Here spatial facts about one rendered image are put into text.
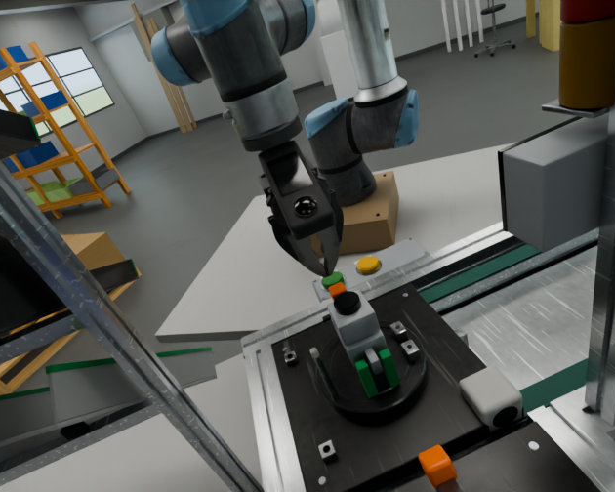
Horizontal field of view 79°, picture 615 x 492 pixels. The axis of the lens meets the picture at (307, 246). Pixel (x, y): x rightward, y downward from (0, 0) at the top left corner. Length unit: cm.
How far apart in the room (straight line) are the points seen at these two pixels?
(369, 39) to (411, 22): 771
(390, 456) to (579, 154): 32
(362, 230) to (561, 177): 62
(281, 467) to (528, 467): 25
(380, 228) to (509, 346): 40
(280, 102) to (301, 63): 852
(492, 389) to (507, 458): 6
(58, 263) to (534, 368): 52
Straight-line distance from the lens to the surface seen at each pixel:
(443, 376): 49
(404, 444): 45
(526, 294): 66
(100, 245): 337
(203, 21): 41
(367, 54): 83
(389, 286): 63
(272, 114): 41
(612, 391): 44
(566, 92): 31
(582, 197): 32
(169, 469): 71
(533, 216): 31
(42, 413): 51
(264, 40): 41
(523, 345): 59
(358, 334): 42
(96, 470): 82
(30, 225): 32
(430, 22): 854
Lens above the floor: 136
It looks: 30 degrees down
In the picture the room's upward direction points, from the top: 22 degrees counter-clockwise
